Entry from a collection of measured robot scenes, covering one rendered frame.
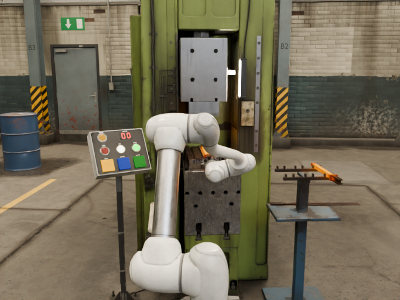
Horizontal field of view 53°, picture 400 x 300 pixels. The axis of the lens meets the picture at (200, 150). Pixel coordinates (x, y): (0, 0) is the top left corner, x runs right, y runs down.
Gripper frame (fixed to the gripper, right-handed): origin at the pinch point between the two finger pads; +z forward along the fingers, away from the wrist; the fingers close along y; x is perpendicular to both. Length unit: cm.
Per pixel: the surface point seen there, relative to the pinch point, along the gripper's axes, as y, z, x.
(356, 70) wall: 361, 552, 42
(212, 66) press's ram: 3, 7, 59
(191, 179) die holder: -11.4, -1.2, -13.7
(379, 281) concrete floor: 131, 7, -100
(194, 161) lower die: -9.0, 5.2, -2.8
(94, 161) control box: -69, -20, 5
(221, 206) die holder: 8.9, -1.6, -32.8
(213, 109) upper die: 3.6, 6.2, 31.5
